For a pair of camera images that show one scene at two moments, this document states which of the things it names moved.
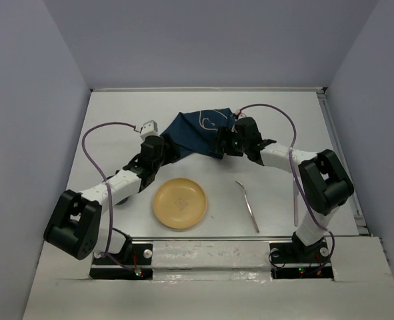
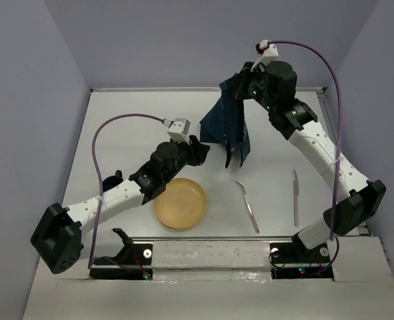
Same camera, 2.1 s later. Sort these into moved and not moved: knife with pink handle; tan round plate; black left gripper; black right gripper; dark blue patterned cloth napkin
Moved: dark blue patterned cloth napkin; black right gripper; black left gripper
Not moved: knife with pink handle; tan round plate
